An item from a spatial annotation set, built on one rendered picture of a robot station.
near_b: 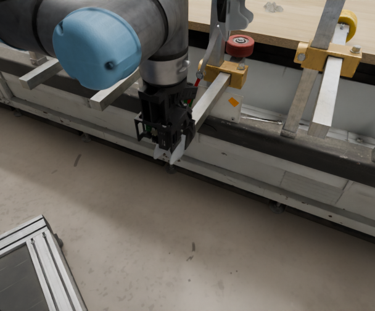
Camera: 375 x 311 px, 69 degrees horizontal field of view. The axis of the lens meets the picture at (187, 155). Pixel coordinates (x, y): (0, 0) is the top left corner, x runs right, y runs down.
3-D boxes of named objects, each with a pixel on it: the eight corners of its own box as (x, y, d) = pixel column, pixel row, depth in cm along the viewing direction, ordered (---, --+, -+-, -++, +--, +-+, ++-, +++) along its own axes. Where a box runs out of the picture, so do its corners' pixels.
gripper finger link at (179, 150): (163, 176, 57) (160, 143, 50) (176, 157, 60) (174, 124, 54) (176, 181, 56) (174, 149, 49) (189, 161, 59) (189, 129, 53)
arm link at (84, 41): (40, 79, 32) (100, 42, 39) (120, 105, 28) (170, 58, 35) (8, 5, 26) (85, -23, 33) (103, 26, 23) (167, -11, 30)
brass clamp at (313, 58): (351, 79, 62) (361, 58, 59) (291, 66, 66) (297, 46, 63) (353, 67, 66) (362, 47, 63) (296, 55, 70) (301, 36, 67)
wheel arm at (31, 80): (32, 93, 78) (26, 79, 75) (23, 90, 79) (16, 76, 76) (121, 34, 105) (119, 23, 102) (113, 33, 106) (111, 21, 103)
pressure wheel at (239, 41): (243, 83, 84) (250, 46, 76) (219, 77, 86) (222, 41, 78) (251, 71, 89) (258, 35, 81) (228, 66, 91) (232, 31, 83)
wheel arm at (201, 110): (184, 155, 60) (184, 140, 56) (170, 150, 61) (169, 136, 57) (243, 65, 87) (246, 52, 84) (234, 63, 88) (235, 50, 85)
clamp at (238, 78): (240, 89, 77) (243, 73, 74) (197, 79, 81) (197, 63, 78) (246, 80, 81) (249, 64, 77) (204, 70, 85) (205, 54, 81)
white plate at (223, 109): (238, 124, 86) (242, 97, 78) (164, 103, 93) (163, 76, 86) (239, 123, 86) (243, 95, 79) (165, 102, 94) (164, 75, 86)
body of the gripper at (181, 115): (137, 143, 50) (126, 86, 41) (160, 116, 55) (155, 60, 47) (174, 156, 48) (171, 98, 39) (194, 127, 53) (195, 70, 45)
